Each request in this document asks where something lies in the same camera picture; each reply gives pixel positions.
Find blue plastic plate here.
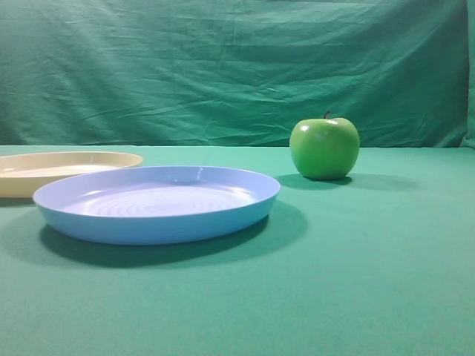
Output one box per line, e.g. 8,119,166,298
33,166,281,245

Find yellow plastic plate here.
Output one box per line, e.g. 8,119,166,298
1,151,143,198

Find green apple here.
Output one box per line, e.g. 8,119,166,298
289,111,360,181

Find green table cloth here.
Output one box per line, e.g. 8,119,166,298
1,146,474,355

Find green backdrop cloth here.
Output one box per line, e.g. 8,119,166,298
1,1,474,148

